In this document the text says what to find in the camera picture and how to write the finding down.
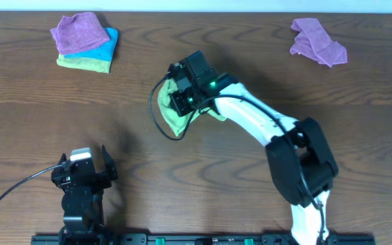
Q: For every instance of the light green cloth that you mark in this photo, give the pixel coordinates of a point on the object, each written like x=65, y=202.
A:
x=178, y=124

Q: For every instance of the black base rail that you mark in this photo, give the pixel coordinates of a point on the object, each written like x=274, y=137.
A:
x=266, y=239

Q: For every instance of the folded green cloth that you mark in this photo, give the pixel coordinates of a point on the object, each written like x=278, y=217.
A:
x=88, y=64

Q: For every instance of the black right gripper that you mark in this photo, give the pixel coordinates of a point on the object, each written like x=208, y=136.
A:
x=176, y=99

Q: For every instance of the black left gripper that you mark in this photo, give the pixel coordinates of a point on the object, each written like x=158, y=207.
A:
x=85, y=173

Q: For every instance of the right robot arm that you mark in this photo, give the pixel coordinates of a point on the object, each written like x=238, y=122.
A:
x=300, y=161

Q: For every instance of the crumpled purple cloth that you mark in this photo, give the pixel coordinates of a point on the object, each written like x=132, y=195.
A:
x=313, y=42

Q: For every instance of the folded blue cloth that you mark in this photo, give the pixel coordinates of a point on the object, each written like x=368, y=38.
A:
x=104, y=53

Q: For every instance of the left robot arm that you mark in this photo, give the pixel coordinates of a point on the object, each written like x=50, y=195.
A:
x=82, y=201

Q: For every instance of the folded purple cloth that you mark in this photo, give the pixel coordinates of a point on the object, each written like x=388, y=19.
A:
x=79, y=33

